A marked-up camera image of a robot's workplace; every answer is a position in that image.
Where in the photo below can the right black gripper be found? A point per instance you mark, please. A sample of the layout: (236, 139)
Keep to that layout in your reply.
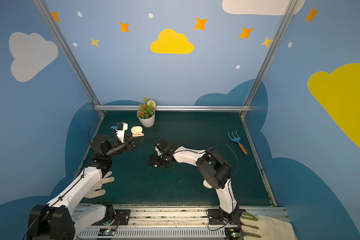
(157, 157)

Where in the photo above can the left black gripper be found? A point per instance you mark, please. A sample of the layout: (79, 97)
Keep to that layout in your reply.
(130, 144)

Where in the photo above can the pink earbud charging case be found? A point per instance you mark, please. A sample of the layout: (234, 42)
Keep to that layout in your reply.
(137, 131)

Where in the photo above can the white earbud charging case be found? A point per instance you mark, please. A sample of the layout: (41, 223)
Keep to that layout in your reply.
(207, 185)

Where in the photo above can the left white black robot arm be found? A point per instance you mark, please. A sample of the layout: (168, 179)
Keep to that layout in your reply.
(57, 220)

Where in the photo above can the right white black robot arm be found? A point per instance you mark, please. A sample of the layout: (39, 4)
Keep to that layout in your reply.
(217, 172)

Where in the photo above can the potted plant white pot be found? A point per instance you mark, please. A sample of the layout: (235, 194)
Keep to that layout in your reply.
(146, 112)

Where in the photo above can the white glove on table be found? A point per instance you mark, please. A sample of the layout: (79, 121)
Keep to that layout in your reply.
(97, 190)

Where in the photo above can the left green circuit board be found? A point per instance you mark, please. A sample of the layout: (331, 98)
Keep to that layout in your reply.
(106, 232)

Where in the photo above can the green circuit board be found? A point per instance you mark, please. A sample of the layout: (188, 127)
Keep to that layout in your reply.
(232, 234)
(106, 232)

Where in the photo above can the right green circuit board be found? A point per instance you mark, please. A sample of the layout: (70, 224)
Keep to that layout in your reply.
(232, 234)

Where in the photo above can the green white gardening glove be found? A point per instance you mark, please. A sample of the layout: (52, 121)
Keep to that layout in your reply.
(258, 227)

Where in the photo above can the aluminium back frame bar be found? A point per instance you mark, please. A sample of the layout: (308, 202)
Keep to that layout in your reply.
(107, 108)

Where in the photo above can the aluminium front rail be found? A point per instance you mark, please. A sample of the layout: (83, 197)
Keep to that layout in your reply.
(167, 222)

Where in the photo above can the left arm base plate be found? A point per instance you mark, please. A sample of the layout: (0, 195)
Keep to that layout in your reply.
(121, 218)

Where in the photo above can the blue garden fork wooden handle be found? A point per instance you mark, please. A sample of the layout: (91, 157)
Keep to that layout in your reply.
(234, 137)

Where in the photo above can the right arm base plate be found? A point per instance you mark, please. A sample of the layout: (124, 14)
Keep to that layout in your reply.
(219, 217)

